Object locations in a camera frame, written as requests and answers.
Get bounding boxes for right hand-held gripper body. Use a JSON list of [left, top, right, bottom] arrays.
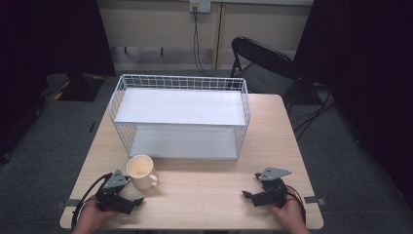
[[251, 167, 292, 208]]

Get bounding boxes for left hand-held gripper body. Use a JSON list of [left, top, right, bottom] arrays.
[[94, 169, 135, 215]]

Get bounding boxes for cream ceramic cup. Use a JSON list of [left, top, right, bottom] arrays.
[[126, 154, 161, 191]]

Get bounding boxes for white wire shelf rack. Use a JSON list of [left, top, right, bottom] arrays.
[[108, 73, 252, 162]]

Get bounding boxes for person's left hand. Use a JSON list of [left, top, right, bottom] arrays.
[[76, 196, 120, 229]]

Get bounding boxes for person's right hand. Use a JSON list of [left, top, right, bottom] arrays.
[[270, 187, 307, 230]]

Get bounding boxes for grey tape strip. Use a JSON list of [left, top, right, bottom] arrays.
[[55, 198, 83, 210], [303, 195, 327, 207]]

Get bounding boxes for black stand base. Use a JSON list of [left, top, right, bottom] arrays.
[[57, 71, 105, 102]]

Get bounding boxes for black folding chair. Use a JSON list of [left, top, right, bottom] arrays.
[[230, 36, 301, 100]]

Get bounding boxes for black curtain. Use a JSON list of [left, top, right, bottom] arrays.
[[0, 0, 117, 164], [292, 0, 413, 209]]

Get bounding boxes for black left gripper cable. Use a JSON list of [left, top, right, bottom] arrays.
[[70, 173, 114, 230]]

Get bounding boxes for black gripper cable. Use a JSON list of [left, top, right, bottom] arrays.
[[284, 184, 308, 226], [70, 173, 114, 230]]

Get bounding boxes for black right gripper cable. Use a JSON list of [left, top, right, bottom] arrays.
[[284, 184, 308, 226]]

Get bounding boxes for black floor cables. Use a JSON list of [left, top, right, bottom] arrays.
[[290, 82, 340, 141]]

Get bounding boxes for black wall power cable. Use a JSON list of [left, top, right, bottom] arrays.
[[192, 9, 217, 78]]

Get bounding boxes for white wall socket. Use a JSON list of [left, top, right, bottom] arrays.
[[189, 0, 212, 15]]

